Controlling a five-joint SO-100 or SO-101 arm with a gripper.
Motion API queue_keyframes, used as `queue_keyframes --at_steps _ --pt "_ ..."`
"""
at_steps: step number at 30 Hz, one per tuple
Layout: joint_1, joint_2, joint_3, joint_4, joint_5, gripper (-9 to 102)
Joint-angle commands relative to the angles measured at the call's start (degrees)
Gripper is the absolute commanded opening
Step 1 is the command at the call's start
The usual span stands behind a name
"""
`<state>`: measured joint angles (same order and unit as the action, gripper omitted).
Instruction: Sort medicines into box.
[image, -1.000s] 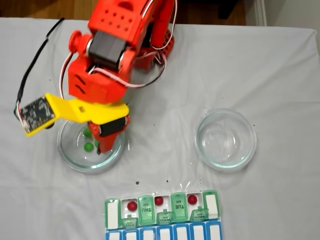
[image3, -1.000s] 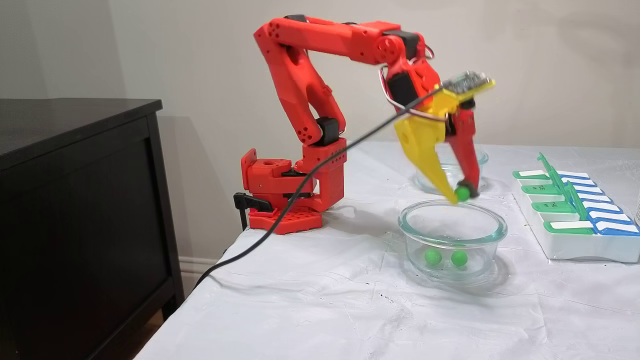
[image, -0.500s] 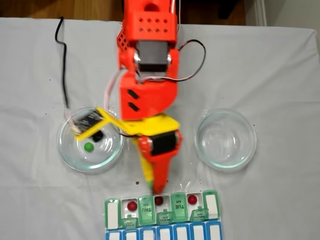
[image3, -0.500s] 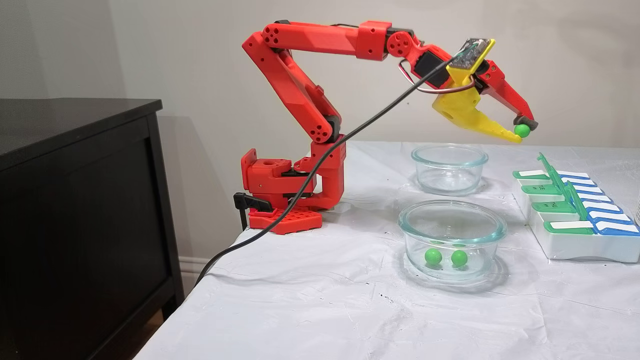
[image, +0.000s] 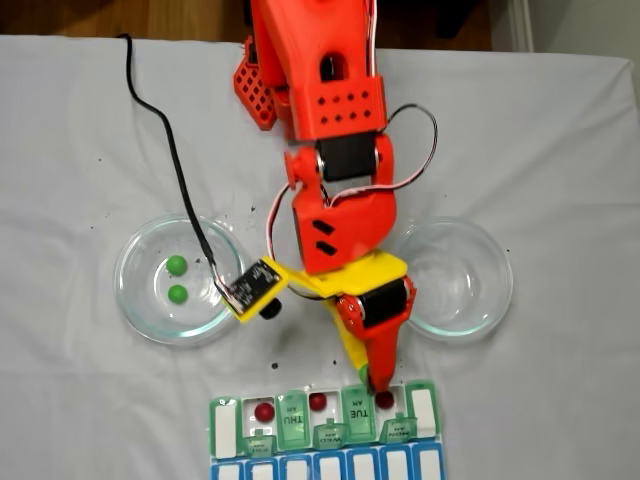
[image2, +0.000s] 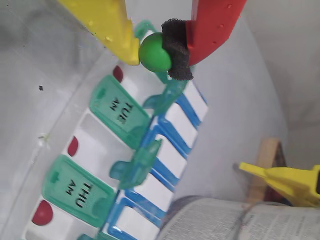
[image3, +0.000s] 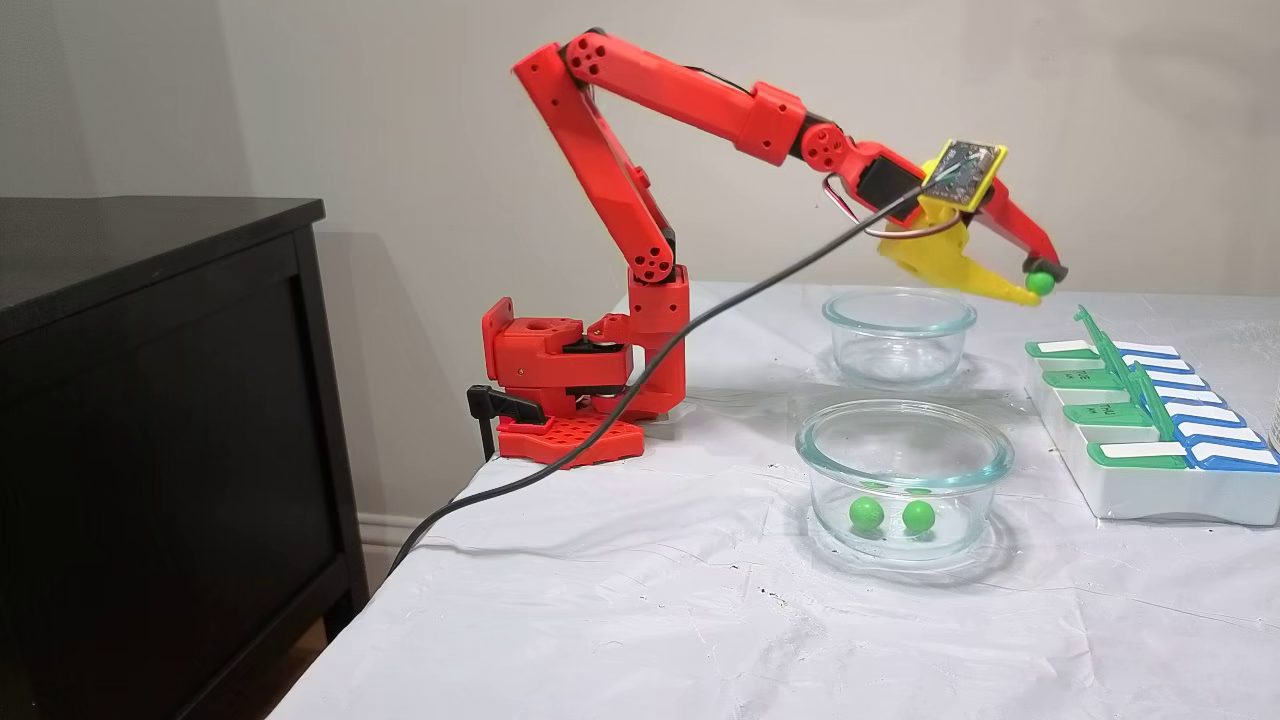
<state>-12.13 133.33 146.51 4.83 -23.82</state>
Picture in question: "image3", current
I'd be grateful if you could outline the white tablecloth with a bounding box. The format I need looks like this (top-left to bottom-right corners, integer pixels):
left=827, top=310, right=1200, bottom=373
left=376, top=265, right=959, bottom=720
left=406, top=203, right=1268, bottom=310
left=268, top=282, right=1280, bottom=720

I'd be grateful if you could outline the white wall baseboard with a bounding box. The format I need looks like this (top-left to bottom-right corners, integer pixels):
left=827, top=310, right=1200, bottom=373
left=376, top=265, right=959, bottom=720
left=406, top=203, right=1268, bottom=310
left=358, top=512, right=446, bottom=591

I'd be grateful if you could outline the black table clamp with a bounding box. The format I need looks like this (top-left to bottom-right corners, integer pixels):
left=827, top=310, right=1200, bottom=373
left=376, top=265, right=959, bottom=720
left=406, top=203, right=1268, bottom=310
left=466, top=384, right=547, bottom=463

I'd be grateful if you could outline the thick black camera cable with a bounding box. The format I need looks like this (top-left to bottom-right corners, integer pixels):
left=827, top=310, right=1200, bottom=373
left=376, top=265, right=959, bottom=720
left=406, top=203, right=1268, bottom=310
left=388, top=170, right=946, bottom=576

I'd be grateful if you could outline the glass bowl for red balls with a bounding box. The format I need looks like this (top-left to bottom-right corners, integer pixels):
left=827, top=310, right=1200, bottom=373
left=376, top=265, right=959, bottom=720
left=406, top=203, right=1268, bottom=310
left=823, top=288, right=979, bottom=393

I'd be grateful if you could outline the glass bowl for green balls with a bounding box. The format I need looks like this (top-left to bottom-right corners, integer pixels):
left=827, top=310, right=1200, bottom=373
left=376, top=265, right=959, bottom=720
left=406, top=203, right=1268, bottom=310
left=795, top=400, right=1017, bottom=563

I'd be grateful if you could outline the thin servo wire bundle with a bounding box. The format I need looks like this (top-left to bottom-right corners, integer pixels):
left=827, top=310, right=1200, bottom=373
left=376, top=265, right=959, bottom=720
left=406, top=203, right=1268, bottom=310
left=823, top=174, right=963, bottom=241

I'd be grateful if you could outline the weekly pill organizer box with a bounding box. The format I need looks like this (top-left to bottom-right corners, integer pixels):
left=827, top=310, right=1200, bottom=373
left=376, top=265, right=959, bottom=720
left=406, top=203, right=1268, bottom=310
left=1023, top=305, right=1280, bottom=526

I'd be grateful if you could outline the black wooden cabinet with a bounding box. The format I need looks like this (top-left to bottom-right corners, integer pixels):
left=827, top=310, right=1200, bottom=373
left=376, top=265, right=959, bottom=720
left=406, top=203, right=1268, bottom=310
left=0, top=196, right=369, bottom=720

